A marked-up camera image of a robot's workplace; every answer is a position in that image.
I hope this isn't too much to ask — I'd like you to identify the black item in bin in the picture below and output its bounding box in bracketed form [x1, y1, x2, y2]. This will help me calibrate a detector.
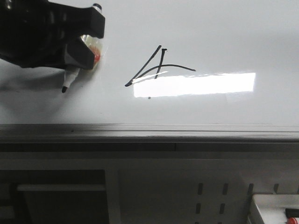
[285, 208, 299, 218]

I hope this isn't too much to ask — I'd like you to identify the whiteboard with grey frame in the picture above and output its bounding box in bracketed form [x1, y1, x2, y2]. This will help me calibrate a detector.
[0, 0, 299, 142]

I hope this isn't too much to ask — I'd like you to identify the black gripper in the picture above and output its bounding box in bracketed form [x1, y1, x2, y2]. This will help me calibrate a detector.
[0, 0, 105, 70]

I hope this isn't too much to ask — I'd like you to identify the red capped item in bin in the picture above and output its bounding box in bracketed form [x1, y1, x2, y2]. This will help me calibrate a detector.
[287, 217, 299, 224]

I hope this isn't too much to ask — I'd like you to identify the white plastic bin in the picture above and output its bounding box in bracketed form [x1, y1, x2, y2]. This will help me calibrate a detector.
[247, 194, 299, 224]

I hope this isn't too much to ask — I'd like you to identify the white perforated pegboard panel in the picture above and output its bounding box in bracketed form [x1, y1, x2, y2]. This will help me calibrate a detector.
[119, 169, 299, 224]

